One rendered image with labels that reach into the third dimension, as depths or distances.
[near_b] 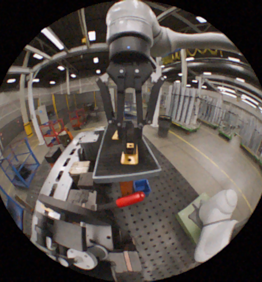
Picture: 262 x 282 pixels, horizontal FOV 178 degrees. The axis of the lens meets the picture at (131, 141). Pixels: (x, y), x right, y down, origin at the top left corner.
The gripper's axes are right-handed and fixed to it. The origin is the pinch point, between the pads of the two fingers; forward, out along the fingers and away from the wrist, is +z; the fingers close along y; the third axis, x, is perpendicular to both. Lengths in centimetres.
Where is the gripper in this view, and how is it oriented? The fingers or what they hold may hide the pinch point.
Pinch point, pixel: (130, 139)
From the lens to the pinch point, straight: 19.2
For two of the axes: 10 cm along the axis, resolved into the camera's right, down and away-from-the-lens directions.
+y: -10.0, -0.2, 0.3
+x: -0.3, 5.1, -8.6
